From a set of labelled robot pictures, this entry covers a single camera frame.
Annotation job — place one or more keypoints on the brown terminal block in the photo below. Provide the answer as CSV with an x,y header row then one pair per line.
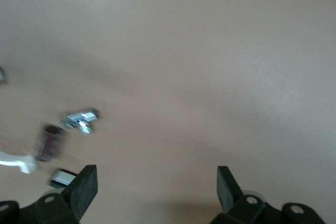
x,y
48,142

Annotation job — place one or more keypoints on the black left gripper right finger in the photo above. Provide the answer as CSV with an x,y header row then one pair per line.
x,y
228,190

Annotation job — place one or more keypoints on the brown table cover sheet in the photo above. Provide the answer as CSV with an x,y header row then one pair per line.
x,y
168,51

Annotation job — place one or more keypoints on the small silver metal connector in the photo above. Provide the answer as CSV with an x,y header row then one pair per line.
x,y
80,119

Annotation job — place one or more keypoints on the white curved plastic bracket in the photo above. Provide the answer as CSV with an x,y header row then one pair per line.
x,y
18,161

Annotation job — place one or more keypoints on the black white-faced push button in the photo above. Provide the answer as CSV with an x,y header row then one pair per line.
x,y
61,177

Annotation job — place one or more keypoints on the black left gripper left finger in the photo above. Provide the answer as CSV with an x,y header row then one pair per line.
x,y
78,192

